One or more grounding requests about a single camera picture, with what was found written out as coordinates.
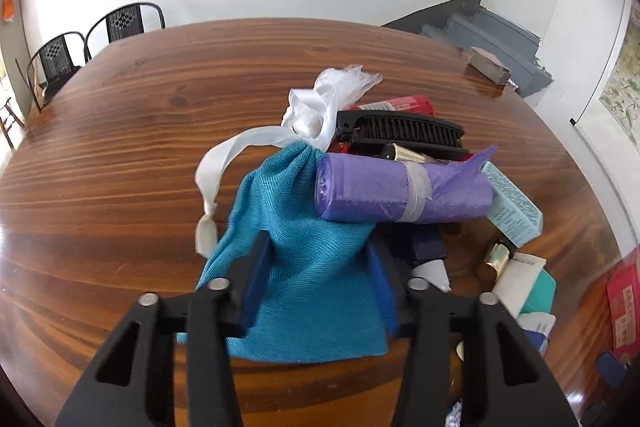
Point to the teal packet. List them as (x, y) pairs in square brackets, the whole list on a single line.
[(542, 294)]

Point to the teal cloth pouch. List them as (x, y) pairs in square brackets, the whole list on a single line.
[(310, 257)]

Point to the gold lipstick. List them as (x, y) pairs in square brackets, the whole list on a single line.
[(492, 259)]

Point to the black hair comb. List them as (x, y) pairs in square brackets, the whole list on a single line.
[(400, 132)]

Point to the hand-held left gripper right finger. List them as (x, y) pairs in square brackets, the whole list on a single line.
[(385, 302)]

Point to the red box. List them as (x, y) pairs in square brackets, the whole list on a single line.
[(410, 103)]

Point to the grey staircase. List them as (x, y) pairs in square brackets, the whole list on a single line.
[(500, 37)]

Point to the black metal chair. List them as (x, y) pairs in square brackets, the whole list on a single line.
[(55, 57), (125, 23)]

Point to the white satin ribbon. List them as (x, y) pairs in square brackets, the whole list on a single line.
[(206, 187)]

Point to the brown block on table edge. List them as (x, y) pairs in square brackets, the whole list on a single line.
[(487, 67)]

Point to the beige tube with gold cap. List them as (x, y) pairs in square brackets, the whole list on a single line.
[(400, 152)]

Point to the white plastic bag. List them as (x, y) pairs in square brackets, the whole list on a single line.
[(345, 82)]

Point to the navy blue tube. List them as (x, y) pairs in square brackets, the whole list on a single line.
[(425, 247)]

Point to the purple garbage bag roll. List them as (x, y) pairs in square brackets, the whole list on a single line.
[(365, 187)]

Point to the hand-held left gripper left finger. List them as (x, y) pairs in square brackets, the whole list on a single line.
[(257, 272)]

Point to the dark blue object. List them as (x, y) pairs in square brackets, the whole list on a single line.
[(611, 369)]

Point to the orange wall sign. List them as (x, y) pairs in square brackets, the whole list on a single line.
[(9, 7)]

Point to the wall scroll painting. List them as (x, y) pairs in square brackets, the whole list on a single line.
[(625, 82)]

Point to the wooden chair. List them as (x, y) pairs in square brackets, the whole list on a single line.
[(10, 117)]

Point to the white and blue packet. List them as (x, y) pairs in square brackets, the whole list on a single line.
[(537, 324)]

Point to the mint green box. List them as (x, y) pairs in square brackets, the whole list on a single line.
[(515, 207)]

